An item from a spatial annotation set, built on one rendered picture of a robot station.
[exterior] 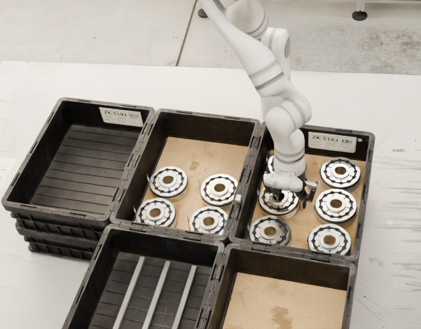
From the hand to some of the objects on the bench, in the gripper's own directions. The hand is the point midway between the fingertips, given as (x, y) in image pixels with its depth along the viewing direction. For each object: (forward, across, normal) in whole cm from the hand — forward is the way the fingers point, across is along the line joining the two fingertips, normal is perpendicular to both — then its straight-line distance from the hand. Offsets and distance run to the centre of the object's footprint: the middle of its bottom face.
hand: (290, 202), depth 169 cm
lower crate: (+15, +56, +4) cm, 58 cm away
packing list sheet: (+15, +99, +10) cm, 101 cm away
